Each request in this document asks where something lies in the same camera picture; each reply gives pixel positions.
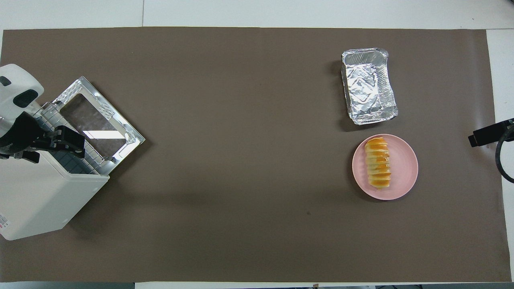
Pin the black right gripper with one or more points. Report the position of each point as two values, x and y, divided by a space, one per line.
508 130

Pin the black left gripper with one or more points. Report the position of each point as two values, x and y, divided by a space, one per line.
22 134

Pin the sliced golden bread loaf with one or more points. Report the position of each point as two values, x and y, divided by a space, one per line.
378 164

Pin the aluminium foil tray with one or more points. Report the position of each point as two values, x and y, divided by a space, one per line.
367 88

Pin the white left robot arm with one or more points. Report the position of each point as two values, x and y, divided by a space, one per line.
18 88

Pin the white toaster oven body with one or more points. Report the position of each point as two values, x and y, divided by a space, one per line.
36 196

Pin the glass oven door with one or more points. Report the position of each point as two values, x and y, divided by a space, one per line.
132 138

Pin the pink round plate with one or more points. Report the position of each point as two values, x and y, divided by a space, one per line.
403 168

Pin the brown table mat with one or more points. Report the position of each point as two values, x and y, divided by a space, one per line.
241 160

